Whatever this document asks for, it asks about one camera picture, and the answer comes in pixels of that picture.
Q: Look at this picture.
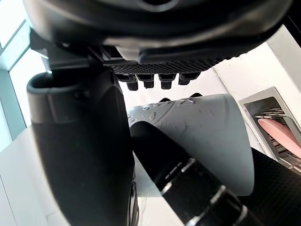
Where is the pink plate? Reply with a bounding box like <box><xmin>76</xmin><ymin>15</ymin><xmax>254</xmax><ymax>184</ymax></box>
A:
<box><xmin>257</xmin><ymin>118</ymin><xmax>301</xmax><ymax>158</ymax></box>

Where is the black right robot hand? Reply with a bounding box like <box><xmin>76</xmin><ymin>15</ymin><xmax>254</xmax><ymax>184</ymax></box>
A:
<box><xmin>22</xmin><ymin>0</ymin><xmax>292</xmax><ymax>226</ymax></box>

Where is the metal dish rack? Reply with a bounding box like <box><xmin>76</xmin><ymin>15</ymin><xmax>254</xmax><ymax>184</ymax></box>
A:
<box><xmin>255</xmin><ymin>107</ymin><xmax>301</xmax><ymax>169</ymax></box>

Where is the black carbon textured panel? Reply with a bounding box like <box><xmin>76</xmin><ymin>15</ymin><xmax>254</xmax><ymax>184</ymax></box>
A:
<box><xmin>239</xmin><ymin>149</ymin><xmax>301</xmax><ymax>226</ymax></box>

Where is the window with grey frame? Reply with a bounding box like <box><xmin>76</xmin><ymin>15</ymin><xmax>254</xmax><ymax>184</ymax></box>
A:
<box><xmin>0</xmin><ymin>0</ymin><xmax>51</xmax><ymax>148</ymax></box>

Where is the stainless steel sink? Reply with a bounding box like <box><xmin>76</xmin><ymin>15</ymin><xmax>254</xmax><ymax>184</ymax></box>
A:
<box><xmin>238</xmin><ymin>86</ymin><xmax>301</xmax><ymax>170</ymax></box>

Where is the grey embossed cup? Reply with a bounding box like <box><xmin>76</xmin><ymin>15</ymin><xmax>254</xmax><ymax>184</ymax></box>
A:
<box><xmin>127</xmin><ymin>93</ymin><xmax>256</xmax><ymax>196</ymax></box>

